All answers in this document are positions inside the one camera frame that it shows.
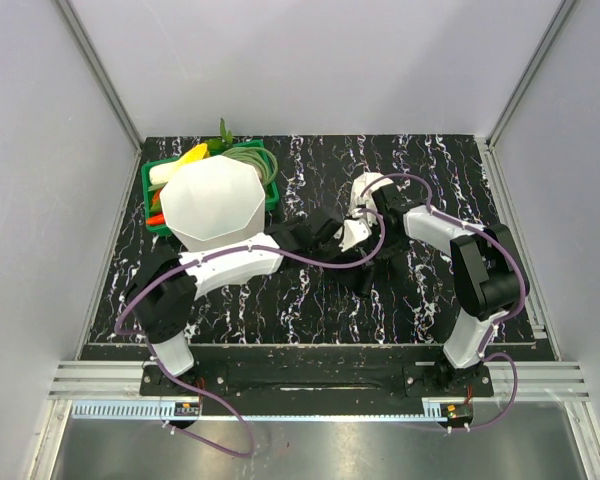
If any white toy radish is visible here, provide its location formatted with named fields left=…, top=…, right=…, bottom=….
left=149, top=161, right=180, bottom=186

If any yellow toy vegetable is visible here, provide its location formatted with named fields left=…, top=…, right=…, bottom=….
left=175, top=143, right=210, bottom=170

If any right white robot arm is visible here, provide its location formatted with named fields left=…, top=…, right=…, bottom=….
left=362, top=177, right=528, bottom=396

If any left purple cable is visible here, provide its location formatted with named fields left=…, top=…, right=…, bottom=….
left=115, top=212, right=385, bottom=459

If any right aluminium frame post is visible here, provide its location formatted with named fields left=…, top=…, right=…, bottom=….
left=485, top=0, right=580, bottom=149

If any white translucent trash bin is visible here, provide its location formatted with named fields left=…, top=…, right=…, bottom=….
left=160, top=156, right=266, bottom=252

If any green coiled bean bundle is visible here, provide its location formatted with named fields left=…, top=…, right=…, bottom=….
left=222, top=147, right=279, bottom=187

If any aluminium front rail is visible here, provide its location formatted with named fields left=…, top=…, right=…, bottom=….
left=48, top=361, right=590, bottom=402

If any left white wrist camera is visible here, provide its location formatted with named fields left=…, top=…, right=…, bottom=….
left=334, top=210, right=378, bottom=252

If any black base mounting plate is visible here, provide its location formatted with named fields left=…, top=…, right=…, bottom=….
left=139, top=343, right=495, bottom=400

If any white slotted cable duct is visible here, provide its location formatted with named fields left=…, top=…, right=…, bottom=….
left=72, top=400, right=200, bottom=421

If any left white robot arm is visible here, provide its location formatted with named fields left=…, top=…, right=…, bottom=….
left=126, top=208, right=343, bottom=395

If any left aluminium frame post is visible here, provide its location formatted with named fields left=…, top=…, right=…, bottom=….
left=52, top=0, right=143, bottom=150

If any black trash bag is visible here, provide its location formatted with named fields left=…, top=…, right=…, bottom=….
left=325, top=242, right=410, bottom=297

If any green plastic basket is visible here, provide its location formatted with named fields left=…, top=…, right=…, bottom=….
left=141, top=139, right=280, bottom=237

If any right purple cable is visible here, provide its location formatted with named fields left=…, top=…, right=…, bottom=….
left=362, top=173, right=526, bottom=432

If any aluminium frame post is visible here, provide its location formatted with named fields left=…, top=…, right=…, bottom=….
left=485, top=0, right=580, bottom=149
left=52, top=0, right=143, bottom=150

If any green leafy toy plant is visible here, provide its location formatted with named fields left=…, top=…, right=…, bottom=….
left=206, top=118, right=234, bottom=152

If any purple cable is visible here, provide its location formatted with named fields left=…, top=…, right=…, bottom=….
left=115, top=212, right=385, bottom=459
left=362, top=173, right=526, bottom=432

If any orange toy carrot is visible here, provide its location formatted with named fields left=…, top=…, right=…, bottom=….
left=146, top=214, right=165, bottom=226

